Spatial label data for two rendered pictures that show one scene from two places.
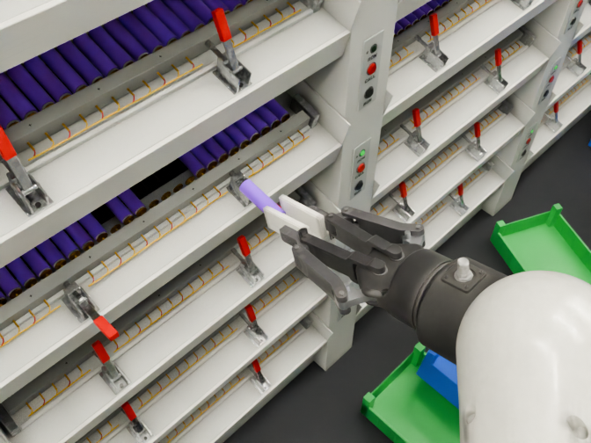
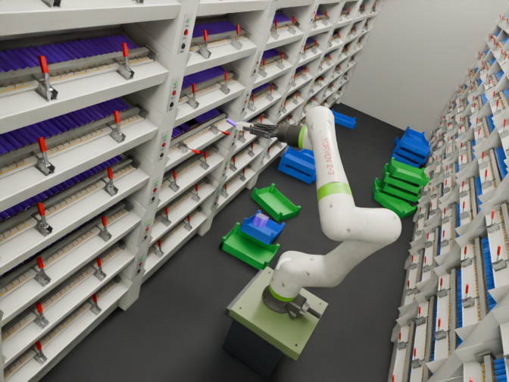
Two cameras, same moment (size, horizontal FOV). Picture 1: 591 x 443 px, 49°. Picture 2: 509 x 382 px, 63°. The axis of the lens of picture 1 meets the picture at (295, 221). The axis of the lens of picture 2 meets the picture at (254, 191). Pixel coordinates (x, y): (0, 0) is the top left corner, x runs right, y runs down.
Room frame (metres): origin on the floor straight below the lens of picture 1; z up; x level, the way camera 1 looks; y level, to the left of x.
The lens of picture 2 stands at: (-1.01, 0.75, 1.61)
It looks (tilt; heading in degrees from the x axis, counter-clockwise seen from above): 32 degrees down; 329
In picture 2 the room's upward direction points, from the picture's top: 20 degrees clockwise
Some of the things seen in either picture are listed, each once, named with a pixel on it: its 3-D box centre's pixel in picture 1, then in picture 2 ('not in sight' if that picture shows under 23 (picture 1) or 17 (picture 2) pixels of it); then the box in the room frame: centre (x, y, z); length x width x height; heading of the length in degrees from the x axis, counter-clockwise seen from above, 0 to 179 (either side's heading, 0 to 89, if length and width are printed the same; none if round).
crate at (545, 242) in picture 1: (555, 262); (276, 201); (1.03, -0.69, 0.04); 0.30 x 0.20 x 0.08; 20
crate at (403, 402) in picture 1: (441, 420); (250, 245); (0.59, -0.33, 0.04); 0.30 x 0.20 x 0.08; 44
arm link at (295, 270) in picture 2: not in sight; (292, 274); (-0.04, -0.15, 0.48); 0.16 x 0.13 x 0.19; 81
